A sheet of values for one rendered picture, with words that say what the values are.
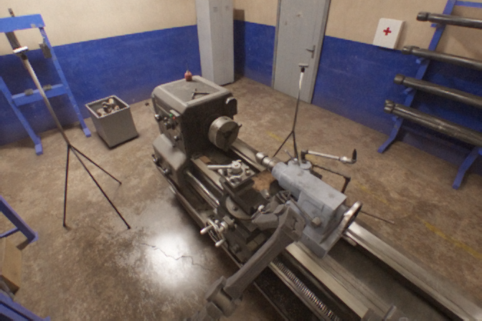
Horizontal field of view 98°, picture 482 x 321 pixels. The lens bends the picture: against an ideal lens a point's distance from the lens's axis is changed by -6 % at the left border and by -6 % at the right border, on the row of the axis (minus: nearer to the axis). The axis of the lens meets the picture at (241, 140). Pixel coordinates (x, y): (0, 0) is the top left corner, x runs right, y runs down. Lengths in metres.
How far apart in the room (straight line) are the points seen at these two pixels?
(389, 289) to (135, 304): 1.85
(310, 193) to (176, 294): 1.48
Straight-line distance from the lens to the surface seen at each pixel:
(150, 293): 2.37
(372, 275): 1.70
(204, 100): 1.84
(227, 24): 5.36
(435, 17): 3.60
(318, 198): 1.32
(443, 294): 1.71
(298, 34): 4.83
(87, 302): 2.56
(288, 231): 0.81
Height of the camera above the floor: 2.12
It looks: 36 degrees down
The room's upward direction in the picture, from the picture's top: straight up
